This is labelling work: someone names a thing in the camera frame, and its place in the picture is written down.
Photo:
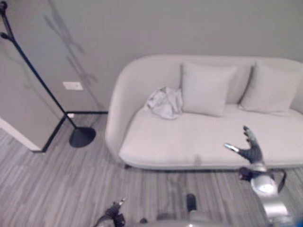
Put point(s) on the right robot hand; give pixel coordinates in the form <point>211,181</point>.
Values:
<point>252,149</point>

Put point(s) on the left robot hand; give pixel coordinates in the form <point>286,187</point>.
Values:
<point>116,208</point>

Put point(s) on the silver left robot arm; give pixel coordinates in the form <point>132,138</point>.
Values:
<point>106,221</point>

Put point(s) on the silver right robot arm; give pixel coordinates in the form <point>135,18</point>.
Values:
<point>270,194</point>

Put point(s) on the white fabric sofa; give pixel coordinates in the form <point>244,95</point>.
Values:
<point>184,144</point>

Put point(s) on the black coat rack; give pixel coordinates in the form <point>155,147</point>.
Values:
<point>35,73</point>

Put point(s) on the white square cushion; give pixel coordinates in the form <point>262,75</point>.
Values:
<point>268,91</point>
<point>204,89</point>

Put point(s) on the dark robot foot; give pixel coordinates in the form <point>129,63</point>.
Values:
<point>191,202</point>

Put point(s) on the crumpled white garment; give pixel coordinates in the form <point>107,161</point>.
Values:
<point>165,102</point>

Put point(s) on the white wall socket plate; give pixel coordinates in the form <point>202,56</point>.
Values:
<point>72,85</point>

